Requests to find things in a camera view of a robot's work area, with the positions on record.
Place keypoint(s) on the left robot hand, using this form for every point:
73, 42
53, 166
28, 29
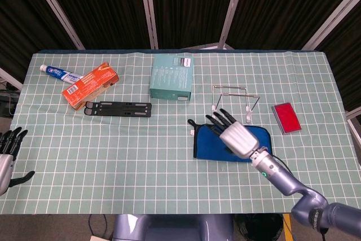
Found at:
4, 164

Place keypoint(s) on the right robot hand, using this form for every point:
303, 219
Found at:
238, 138

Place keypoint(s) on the black folding partition screen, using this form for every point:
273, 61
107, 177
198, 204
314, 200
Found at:
112, 6

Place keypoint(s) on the blue black cloth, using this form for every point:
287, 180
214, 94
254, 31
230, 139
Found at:
206, 145

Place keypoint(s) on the red pad in grey frame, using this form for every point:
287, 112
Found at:
286, 118

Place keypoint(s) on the teal cardboard box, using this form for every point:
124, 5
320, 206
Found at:
170, 77

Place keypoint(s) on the black bag under table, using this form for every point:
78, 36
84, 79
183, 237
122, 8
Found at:
258, 228

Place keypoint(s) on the white blue toothpaste tube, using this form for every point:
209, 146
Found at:
60, 74

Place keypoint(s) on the blue-grey robot torso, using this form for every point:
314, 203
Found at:
175, 228

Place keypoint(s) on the green checked tablecloth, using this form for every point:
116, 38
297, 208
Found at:
112, 162

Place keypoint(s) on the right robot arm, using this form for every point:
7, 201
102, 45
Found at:
287, 181

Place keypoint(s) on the black folding laptop stand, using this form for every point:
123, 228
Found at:
118, 109

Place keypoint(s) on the orange carton box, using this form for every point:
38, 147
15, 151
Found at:
90, 84

